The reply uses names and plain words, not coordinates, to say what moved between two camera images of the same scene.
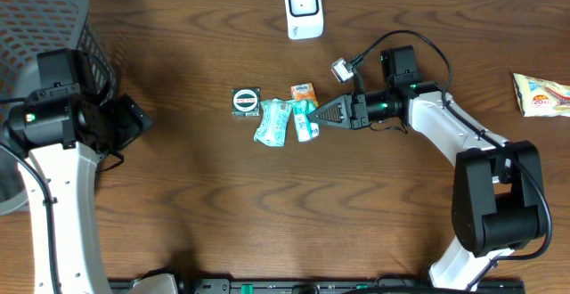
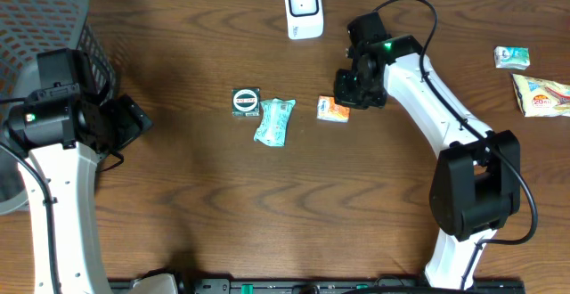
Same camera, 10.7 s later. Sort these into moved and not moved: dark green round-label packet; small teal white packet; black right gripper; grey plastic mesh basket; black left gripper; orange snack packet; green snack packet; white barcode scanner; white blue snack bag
Moved: orange snack packet; small teal white packet; black right gripper
Not moved: dark green round-label packet; green snack packet; black left gripper; grey plastic mesh basket; white blue snack bag; white barcode scanner
